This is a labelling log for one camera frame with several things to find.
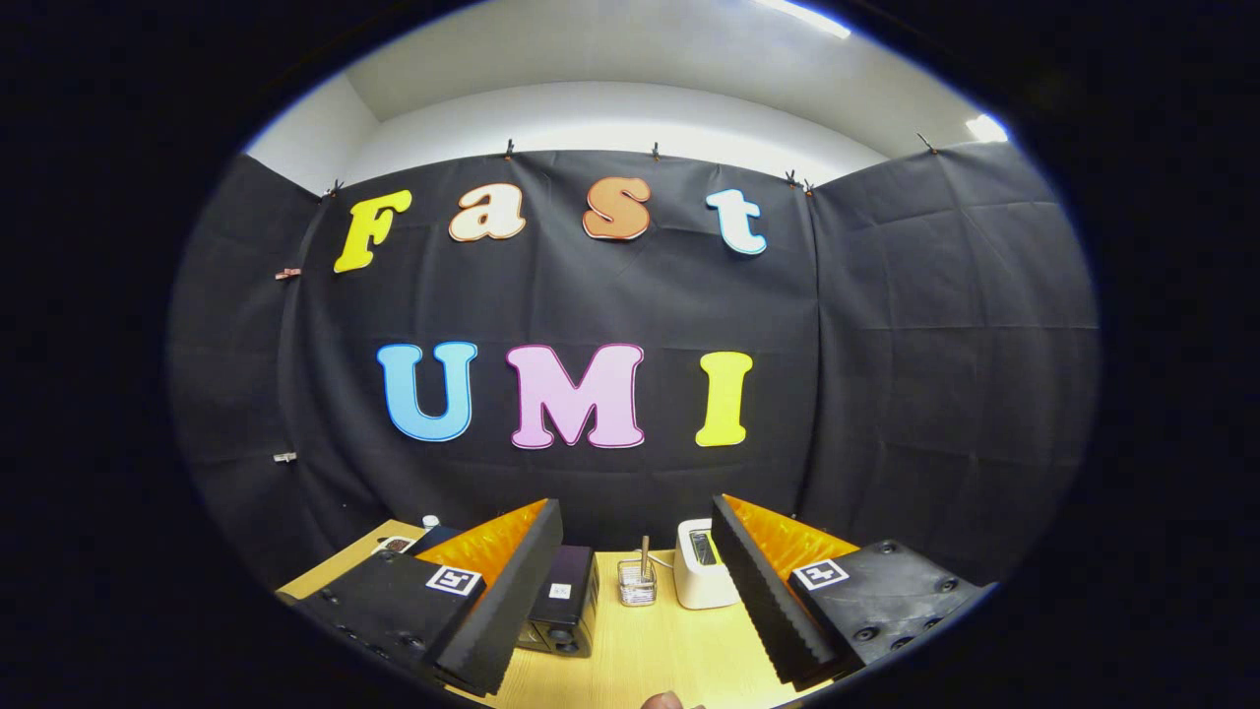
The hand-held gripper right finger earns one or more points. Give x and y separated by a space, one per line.
763 601

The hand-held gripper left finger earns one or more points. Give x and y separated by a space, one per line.
512 601

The black toaster oven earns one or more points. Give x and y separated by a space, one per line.
571 601

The white toaster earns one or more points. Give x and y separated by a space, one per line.
694 581

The clear glass holder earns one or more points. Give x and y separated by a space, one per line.
637 588

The wooden stick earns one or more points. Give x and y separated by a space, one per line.
645 553

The small beige device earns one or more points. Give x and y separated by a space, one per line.
396 543

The small ceiling light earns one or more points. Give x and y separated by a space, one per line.
986 128

